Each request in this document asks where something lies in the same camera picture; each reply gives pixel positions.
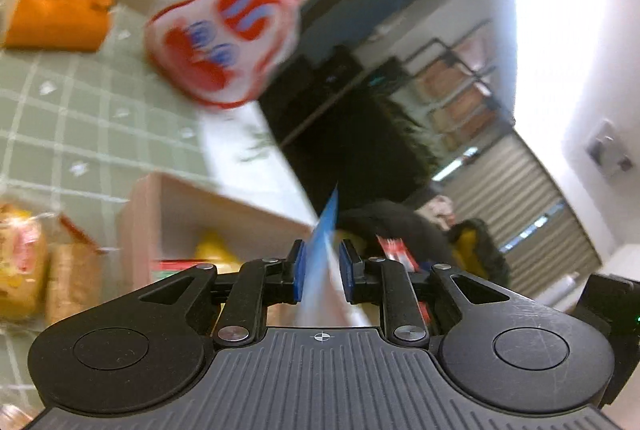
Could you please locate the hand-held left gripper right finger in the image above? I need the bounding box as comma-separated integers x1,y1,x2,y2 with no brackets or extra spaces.
339,237,506,350

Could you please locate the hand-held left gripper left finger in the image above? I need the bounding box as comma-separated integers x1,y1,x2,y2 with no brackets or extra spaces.
137,239,307,350

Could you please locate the blue snack packet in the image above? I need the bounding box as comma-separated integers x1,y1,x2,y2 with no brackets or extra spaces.
292,182,381,328

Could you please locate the yellow snack packet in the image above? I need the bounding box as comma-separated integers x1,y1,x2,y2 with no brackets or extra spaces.
194,230,242,273

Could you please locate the pink cardboard box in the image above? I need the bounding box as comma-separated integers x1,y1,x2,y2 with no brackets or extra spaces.
117,172,321,295

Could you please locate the white script tablecloth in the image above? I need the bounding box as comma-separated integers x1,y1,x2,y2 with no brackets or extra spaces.
200,104,321,227

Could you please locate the dark red snack packet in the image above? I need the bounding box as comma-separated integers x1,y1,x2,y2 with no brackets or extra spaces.
150,259,202,281

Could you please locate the black sideboard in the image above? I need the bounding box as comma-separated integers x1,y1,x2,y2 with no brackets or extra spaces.
260,44,437,213

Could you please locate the striped window blind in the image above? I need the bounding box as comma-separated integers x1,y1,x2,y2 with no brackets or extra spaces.
434,130,602,311

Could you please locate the metal shelf rack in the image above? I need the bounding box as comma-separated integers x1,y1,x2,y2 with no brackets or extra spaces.
409,20,517,151

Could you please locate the rabbit face plastic bag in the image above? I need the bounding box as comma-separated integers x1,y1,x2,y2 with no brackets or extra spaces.
144,0,301,111

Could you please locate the green checked tablecloth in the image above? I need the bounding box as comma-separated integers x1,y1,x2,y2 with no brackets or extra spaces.
0,0,217,430

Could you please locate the round pastry packet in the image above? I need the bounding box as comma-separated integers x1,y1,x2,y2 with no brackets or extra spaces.
0,205,52,321

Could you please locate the orange snack bag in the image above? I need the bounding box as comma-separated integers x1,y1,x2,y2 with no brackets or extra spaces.
2,0,122,53

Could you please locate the white wall socket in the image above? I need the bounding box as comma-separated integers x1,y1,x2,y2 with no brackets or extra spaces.
585,120,634,177

